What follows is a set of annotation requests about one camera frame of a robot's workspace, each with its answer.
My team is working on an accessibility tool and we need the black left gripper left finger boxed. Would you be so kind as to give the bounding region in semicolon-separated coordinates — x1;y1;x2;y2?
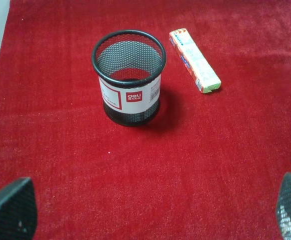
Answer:
0;177;38;240

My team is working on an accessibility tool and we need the long white candy box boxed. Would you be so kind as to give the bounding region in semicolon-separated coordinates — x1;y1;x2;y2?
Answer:
169;28;222;94

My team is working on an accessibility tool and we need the red velvet tablecloth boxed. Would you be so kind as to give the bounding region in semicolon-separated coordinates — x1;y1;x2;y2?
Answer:
0;0;291;240

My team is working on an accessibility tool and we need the black mesh pen cup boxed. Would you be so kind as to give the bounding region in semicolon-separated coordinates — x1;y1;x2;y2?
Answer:
91;29;167;127

